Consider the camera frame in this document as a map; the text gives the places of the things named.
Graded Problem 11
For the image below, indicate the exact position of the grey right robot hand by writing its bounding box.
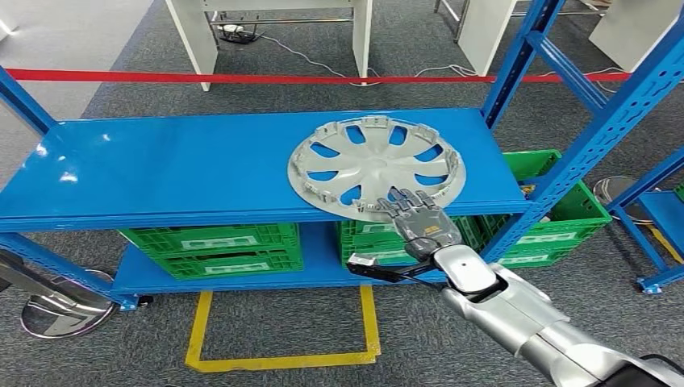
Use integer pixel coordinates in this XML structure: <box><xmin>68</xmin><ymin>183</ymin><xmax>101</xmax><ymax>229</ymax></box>
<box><xmin>375</xmin><ymin>188</ymin><xmax>464</xmax><ymax>263</ymax></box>

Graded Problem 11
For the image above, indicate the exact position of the silver plastic wheel hubcap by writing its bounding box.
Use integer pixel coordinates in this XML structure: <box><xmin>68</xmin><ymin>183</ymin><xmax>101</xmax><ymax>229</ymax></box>
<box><xmin>287</xmin><ymin>114</ymin><xmax>467</xmax><ymax>223</ymax></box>

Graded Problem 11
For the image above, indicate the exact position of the blue metal shelf rack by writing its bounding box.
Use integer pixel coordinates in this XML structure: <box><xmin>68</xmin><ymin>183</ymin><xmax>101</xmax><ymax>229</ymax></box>
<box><xmin>606</xmin><ymin>149</ymin><xmax>684</xmax><ymax>296</ymax></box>
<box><xmin>0</xmin><ymin>0</ymin><xmax>684</xmax><ymax>312</ymax></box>

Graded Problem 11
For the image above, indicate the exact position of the green plastic crate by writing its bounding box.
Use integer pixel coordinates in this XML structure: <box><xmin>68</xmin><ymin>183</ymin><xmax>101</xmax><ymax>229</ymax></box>
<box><xmin>478</xmin><ymin>149</ymin><xmax>613</xmax><ymax>251</ymax></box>
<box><xmin>336</xmin><ymin>216</ymin><xmax>485</xmax><ymax>252</ymax></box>
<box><xmin>118</xmin><ymin>223</ymin><xmax>300</xmax><ymax>259</ymax></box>
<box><xmin>340</xmin><ymin>243</ymin><xmax>482</xmax><ymax>269</ymax></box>
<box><xmin>147</xmin><ymin>248</ymin><xmax>305</xmax><ymax>281</ymax></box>
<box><xmin>497</xmin><ymin>235</ymin><xmax>589</xmax><ymax>269</ymax></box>

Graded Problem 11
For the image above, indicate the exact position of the chrome barrier stanchion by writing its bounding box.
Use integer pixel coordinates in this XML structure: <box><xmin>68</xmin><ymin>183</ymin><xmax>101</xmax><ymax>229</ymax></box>
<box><xmin>593</xmin><ymin>176</ymin><xmax>664</xmax><ymax>224</ymax></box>
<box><xmin>0</xmin><ymin>248</ymin><xmax>116</xmax><ymax>340</ymax></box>

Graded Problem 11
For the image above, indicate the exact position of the red barrier belt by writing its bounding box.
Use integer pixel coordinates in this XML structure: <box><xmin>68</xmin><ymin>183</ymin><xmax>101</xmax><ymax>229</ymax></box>
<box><xmin>5</xmin><ymin>68</ymin><xmax>632</xmax><ymax>86</ymax></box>

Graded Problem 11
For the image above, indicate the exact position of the black router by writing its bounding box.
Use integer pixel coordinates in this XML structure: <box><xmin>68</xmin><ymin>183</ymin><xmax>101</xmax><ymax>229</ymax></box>
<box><xmin>218</xmin><ymin>23</ymin><xmax>264</xmax><ymax>45</ymax></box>

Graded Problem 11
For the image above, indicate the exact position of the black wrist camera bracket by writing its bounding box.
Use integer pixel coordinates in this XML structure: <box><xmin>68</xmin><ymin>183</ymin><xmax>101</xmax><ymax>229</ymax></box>
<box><xmin>346</xmin><ymin>260</ymin><xmax>445</xmax><ymax>289</ymax></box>

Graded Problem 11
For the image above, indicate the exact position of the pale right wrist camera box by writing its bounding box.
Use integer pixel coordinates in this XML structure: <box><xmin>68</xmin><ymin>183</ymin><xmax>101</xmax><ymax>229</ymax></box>
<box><xmin>346</xmin><ymin>253</ymin><xmax>382</xmax><ymax>274</ymax></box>

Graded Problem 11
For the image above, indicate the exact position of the white floor cable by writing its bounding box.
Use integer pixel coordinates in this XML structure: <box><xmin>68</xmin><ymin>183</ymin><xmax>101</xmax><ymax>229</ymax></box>
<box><xmin>585</xmin><ymin>66</ymin><xmax>632</xmax><ymax>95</ymax></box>
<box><xmin>256</xmin><ymin>34</ymin><xmax>482</xmax><ymax>88</ymax></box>

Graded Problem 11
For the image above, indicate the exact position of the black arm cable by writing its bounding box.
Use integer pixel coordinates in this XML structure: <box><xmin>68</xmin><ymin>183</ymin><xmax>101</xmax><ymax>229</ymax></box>
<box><xmin>638</xmin><ymin>353</ymin><xmax>684</xmax><ymax>376</ymax></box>

